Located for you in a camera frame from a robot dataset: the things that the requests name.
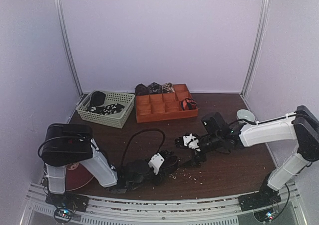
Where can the red navy striped tie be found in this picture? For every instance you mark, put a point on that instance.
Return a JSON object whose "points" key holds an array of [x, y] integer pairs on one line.
{"points": [[171, 161]]}

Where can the round red tray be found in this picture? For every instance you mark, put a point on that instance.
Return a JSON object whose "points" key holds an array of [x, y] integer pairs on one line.
{"points": [[77, 176]]}

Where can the beige patterned rolled tie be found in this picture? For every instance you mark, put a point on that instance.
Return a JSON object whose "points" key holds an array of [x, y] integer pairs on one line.
{"points": [[168, 88]]}

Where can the brown patterned rolled tie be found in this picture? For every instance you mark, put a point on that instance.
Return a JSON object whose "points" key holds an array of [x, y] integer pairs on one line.
{"points": [[141, 90]]}

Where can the white ceramic bowl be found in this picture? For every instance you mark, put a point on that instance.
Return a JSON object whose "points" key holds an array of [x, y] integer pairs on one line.
{"points": [[245, 114]]}

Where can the black rolled tie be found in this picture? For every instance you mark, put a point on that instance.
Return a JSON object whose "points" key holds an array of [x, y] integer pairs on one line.
{"points": [[97, 98]]}

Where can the orange navy rolled tie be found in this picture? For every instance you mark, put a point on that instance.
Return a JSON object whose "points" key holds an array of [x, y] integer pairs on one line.
{"points": [[188, 104]]}

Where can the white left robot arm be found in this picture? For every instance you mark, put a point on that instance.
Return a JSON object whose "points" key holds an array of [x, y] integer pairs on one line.
{"points": [[66, 144]]}

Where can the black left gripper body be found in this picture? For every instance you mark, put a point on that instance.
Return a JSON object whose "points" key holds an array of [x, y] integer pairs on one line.
{"points": [[136, 185]]}

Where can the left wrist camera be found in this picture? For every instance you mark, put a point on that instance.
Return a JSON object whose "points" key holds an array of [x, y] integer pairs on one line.
{"points": [[155, 162]]}

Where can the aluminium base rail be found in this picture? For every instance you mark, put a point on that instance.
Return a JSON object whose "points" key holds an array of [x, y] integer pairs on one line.
{"points": [[228, 210]]}

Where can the aluminium corner post left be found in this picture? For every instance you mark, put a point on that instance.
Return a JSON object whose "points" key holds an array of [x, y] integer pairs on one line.
{"points": [[67, 47]]}

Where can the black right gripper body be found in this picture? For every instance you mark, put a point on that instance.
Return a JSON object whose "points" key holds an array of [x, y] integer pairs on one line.
{"points": [[197, 146]]}

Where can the orange wooden divider tray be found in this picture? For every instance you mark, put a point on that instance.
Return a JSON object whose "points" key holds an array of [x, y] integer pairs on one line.
{"points": [[165, 106]]}

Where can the aluminium corner post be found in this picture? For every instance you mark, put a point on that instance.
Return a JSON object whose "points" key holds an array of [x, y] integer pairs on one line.
{"points": [[67, 47], [256, 52]]}

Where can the pale green plastic basket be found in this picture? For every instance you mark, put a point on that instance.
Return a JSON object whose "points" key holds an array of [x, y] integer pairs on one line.
{"points": [[115, 120]]}

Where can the black white floral tie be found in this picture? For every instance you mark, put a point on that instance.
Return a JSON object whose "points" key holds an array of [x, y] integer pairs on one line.
{"points": [[106, 110]]}

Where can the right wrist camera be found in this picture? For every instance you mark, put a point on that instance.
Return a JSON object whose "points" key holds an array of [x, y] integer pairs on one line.
{"points": [[199, 132]]}

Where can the aluminium corner post right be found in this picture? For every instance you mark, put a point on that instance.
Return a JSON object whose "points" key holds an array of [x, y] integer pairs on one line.
{"points": [[256, 52]]}

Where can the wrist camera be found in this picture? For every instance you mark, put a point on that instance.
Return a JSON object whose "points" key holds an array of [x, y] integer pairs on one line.
{"points": [[199, 132], [155, 162]]}

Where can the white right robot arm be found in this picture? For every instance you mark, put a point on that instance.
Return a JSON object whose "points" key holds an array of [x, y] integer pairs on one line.
{"points": [[301, 126]]}

